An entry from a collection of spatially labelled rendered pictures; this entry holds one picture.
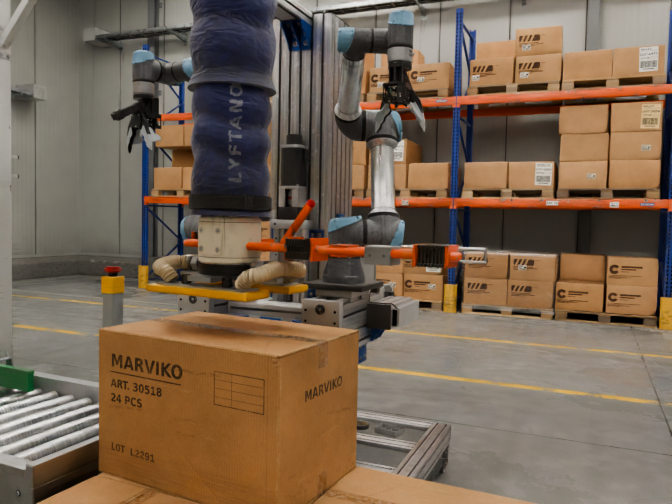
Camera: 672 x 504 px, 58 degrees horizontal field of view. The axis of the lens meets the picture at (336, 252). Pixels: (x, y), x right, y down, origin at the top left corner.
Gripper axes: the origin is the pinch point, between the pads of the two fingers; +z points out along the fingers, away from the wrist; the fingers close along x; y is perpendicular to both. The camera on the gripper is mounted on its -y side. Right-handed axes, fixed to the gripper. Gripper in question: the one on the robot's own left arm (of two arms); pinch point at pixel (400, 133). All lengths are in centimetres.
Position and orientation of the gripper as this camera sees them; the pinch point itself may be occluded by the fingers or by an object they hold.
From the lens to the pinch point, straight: 189.3
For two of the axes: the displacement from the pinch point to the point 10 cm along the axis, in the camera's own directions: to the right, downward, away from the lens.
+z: -0.2, 10.0, 0.5
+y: -3.9, 0.4, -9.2
